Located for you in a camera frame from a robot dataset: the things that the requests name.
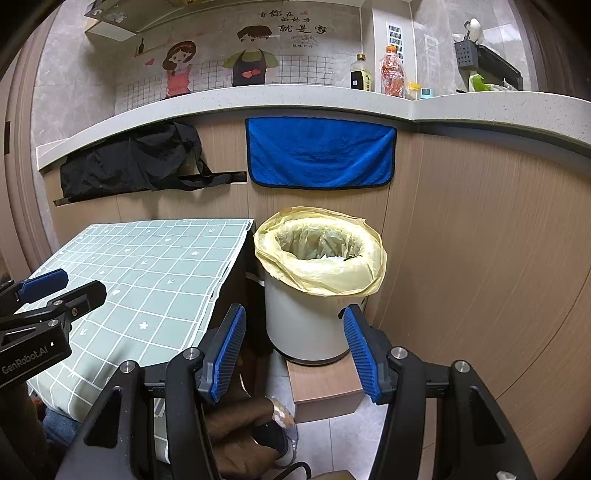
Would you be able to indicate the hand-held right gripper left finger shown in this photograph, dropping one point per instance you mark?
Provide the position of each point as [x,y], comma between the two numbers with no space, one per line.
[226,355]

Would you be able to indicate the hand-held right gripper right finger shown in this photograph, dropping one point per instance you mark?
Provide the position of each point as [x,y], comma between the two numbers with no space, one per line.
[364,355]

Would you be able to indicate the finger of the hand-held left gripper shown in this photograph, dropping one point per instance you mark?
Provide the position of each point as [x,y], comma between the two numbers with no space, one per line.
[87,295]
[44,281]

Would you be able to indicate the white trash bin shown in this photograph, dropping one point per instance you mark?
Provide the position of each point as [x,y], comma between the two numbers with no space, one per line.
[304,323]

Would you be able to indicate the wooden box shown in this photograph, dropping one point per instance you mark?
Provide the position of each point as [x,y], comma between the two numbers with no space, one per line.
[323,387]

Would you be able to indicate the green checked tablecloth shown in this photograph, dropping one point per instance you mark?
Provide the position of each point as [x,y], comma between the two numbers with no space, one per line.
[152,277]

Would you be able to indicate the blue denim cloth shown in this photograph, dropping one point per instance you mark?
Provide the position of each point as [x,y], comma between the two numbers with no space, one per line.
[60,424]

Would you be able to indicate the person's brown trouser leg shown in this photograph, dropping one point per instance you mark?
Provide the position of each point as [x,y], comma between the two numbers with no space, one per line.
[235,429]

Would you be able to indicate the person's grey shoe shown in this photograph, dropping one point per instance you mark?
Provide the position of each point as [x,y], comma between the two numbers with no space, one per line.
[284,424]

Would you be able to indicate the black cloth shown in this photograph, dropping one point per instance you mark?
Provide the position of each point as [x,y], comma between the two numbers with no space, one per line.
[129,166]

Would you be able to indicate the blue towel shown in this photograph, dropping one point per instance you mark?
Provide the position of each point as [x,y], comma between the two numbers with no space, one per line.
[318,152]

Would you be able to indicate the white stone countertop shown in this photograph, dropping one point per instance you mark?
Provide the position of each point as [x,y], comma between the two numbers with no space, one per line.
[300,104]

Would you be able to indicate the small yellow jar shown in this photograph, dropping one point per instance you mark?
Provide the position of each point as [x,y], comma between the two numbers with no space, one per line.
[412,92]

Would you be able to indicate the small teal container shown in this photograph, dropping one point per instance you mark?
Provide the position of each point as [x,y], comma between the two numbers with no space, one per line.
[425,93]

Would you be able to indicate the steel range hood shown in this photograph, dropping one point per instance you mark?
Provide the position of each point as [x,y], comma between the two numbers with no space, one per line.
[120,21]

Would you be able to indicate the dark sauce bottle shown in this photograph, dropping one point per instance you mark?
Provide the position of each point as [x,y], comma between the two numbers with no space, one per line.
[360,76]

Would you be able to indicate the red plastic bottle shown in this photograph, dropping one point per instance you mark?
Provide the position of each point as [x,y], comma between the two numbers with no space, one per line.
[392,74]

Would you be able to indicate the green plastic bag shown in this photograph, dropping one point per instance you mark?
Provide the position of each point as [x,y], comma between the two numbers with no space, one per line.
[480,84]

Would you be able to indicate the white vent grille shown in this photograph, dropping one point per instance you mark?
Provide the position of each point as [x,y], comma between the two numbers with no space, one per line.
[395,41]

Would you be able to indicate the dark utensil holder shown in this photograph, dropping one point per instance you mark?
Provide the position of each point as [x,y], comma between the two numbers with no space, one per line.
[466,55]

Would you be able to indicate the white spoon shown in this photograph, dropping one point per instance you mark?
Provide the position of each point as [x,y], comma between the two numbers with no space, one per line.
[473,25]

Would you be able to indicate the dark door frame plate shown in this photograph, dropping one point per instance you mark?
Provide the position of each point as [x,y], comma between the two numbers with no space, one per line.
[7,138]

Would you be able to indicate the cartoon wall poster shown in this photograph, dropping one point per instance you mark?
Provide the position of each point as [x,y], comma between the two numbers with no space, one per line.
[207,74]

